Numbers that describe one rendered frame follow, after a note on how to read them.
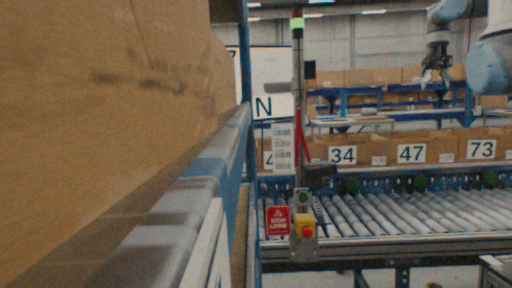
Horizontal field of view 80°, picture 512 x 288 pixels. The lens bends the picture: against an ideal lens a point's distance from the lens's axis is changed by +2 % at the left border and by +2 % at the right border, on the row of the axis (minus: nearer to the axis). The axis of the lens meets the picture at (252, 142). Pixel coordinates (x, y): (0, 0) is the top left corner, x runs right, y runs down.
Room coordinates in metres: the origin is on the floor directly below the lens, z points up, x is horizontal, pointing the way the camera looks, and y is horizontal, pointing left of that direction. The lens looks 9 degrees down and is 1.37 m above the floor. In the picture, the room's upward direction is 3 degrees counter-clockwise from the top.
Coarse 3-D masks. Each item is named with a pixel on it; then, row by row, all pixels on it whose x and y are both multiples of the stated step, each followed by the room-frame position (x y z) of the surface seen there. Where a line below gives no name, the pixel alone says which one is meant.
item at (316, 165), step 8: (304, 168) 1.11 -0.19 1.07; (312, 168) 1.08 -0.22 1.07; (320, 168) 1.08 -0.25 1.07; (328, 168) 1.08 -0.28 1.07; (336, 168) 1.08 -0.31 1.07; (312, 176) 1.08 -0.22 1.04; (320, 176) 1.08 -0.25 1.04; (328, 176) 1.09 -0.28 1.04; (312, 184) 1.10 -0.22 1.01; (320, 184) 1.09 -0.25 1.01
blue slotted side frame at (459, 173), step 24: (432, 168) 1.67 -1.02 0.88; (456, 168) 1.67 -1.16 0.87; (480, 168) 1.67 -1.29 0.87; (504, 168) 1.67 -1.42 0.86; (264, 192) 1.71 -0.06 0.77; (288, 192) 1.71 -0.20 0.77; (312, 192) 1.71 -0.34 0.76; (360, 192) 1.71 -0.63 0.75; (384, 192) 1.71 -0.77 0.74; (408, 192) 1.70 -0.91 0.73; (432, 192) 1.70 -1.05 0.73; (456, 192) 1.70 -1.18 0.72
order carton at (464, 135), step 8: (464, 128) 2.02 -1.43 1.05; (472, 128) 2.02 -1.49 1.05; (480, 128) 2.01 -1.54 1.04; (488, 128) 2.01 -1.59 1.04; (496, 128) 1.95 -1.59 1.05; (464, 136) 1.73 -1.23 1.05; (472, 136) 1.73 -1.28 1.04; (480, 136) 1.73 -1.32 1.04; (488, 136) 1.73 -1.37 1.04; (496, 136) 1.73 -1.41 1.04; (504, 136) 1.73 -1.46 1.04; (464, 144) 1.73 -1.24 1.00; (496, 144) 1.73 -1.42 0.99; (504, 144) 1.73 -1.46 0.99; (464, 152) 1.73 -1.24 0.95; (496, 152) 1.73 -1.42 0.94; (504, 152) 1.73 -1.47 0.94; (464, 160) 1.73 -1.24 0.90; (472, 160) 1.73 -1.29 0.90; (480, 160) 1.73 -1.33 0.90; (488, 160) 1.73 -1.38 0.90; (496, 160) 1.73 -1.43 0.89; (504, 160) 1.73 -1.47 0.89
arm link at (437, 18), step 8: (448, 0) 1.29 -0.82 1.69; (456, 0) 1.28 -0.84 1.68; (464, 0) 1.27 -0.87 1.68; (440, 8) 1.31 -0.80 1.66; (448, 8) 1.29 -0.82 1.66; (456, 8) 1.28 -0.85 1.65; (464, 8) 1.27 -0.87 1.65; (432, 16) 1.39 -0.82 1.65; (440, 16) 1.32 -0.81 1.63; (448, 16) 1.29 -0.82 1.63; (456, 16) 1.28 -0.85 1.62; (464, 16) 1.30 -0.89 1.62; (440, 24) 1.39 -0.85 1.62
